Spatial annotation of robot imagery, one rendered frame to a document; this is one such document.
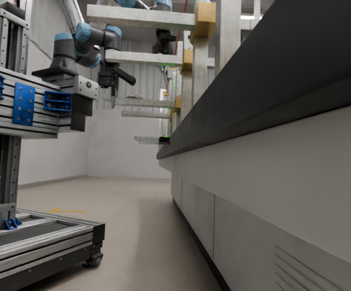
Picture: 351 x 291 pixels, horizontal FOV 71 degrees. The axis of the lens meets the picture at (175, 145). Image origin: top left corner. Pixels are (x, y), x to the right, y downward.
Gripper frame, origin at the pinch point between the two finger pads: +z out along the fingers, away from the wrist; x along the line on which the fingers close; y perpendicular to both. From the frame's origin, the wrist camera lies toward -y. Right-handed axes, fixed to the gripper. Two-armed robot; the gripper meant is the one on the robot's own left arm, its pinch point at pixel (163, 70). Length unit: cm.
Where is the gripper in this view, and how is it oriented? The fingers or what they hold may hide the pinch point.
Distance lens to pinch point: 120.2
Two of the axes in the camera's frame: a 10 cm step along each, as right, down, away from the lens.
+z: -0.3, 10.0, -0.7
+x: -9.0, -0.6, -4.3
